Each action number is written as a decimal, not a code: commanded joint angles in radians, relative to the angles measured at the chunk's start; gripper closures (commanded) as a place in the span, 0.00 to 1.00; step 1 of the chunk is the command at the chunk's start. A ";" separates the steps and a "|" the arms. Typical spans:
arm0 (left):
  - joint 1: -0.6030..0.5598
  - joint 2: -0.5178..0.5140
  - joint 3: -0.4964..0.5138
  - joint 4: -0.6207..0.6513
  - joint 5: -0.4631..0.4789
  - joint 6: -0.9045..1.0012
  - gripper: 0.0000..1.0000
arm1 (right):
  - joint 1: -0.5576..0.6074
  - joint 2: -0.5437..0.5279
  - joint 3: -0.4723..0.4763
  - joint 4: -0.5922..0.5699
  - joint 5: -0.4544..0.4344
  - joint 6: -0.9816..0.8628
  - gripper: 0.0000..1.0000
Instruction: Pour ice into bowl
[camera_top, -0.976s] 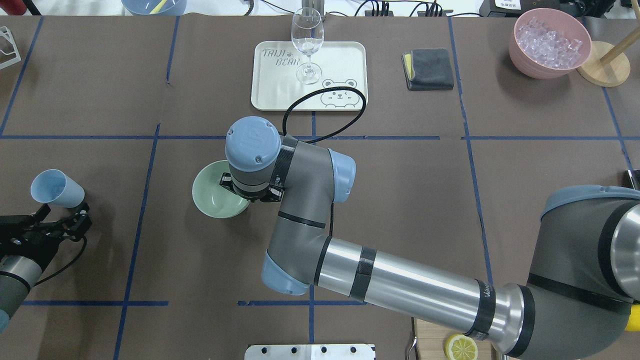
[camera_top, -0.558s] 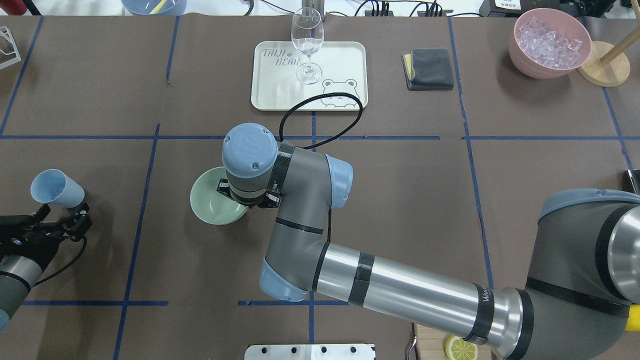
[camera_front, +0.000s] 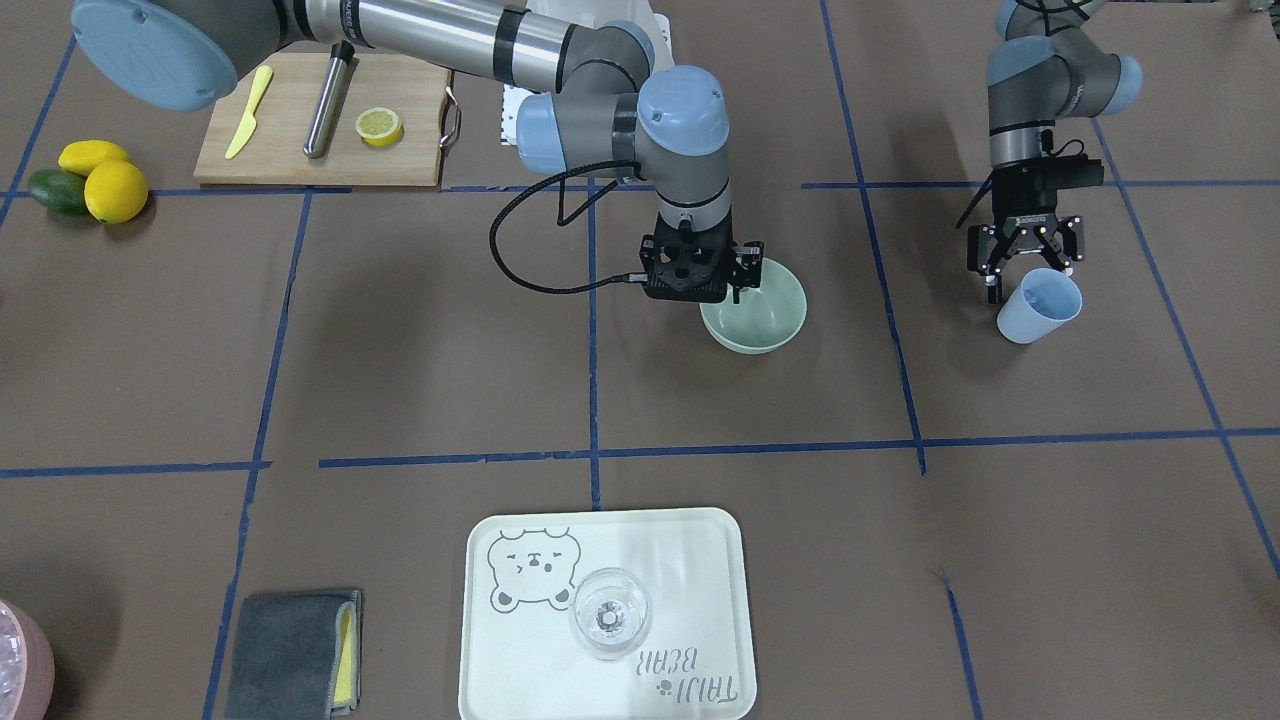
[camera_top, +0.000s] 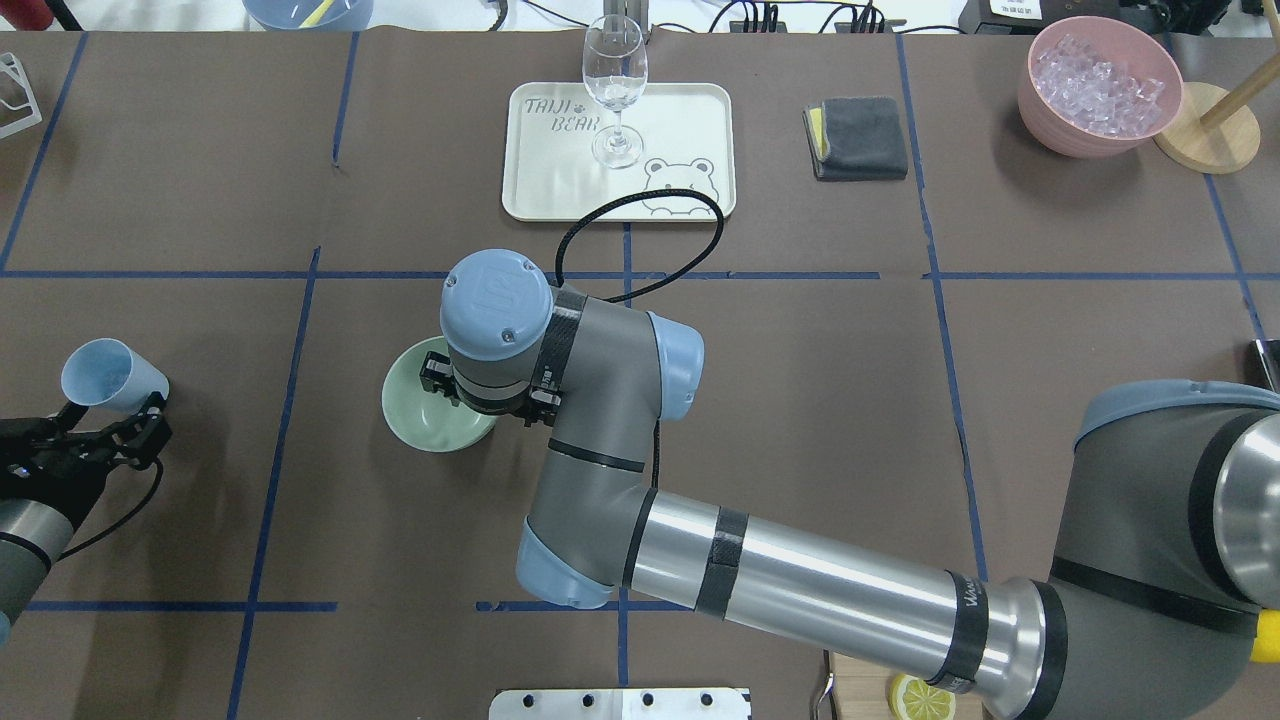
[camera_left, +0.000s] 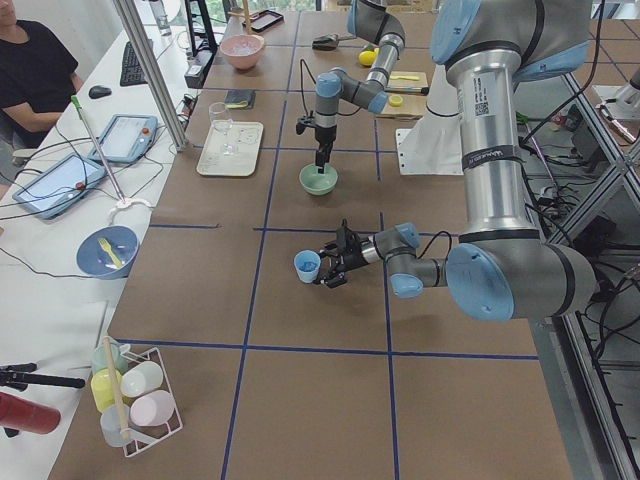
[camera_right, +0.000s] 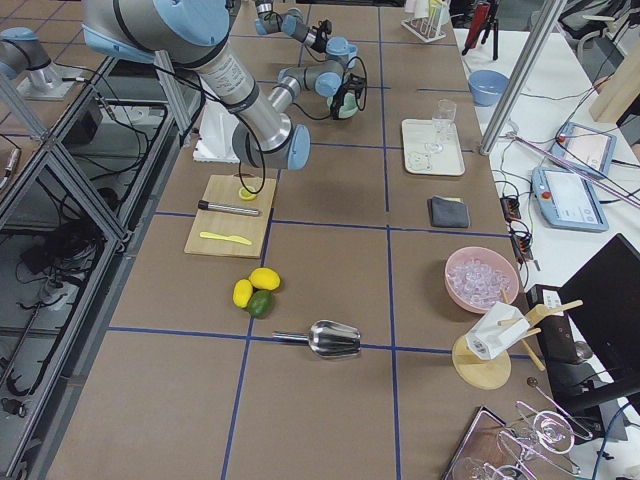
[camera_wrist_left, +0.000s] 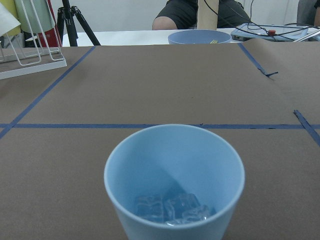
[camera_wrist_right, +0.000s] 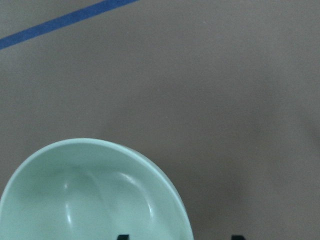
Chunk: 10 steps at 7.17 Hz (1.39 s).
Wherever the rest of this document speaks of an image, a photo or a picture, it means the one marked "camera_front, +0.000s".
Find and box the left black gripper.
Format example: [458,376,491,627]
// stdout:
[965,155,1105,306]

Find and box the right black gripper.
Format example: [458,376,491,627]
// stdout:
[640,228,765,305]

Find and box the light blue plastic cup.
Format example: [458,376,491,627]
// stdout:
[996,268,1083,345]

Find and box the mint green bowl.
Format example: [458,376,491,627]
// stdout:
[699,259,808,355]

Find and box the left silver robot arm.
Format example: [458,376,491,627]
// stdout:
[956,1,1143,305]

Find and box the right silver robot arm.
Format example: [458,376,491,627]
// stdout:
[70,1,765,304]

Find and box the pink bowl of ice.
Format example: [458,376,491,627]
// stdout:
[1,600,56,719]

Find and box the cream bear tray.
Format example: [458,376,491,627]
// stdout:
[458,507,758,719]

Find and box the clear wine glass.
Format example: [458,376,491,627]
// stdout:
[570,568,652,661]

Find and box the wooden cutting board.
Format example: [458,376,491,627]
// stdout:
[195,53,463,188]

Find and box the lemon half slice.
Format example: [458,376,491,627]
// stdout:
[355,108,404,147]

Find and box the steel cylinder muddler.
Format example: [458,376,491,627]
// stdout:
[302,40,355,160]

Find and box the yellow plastic knife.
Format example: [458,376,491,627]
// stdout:
[224,65,274,160]

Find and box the grey folded cloth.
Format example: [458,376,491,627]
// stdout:
[224,588,364,719]

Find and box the yellow lemon upper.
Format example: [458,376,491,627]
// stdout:
[84,160,150,224]

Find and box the yellow lemon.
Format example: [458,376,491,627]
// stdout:
[84,160,150,224]
[58,138,132,178]

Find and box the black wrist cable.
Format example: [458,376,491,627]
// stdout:
[488,160,652,296]

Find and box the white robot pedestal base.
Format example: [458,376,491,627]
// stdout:
[500,1,675,152]

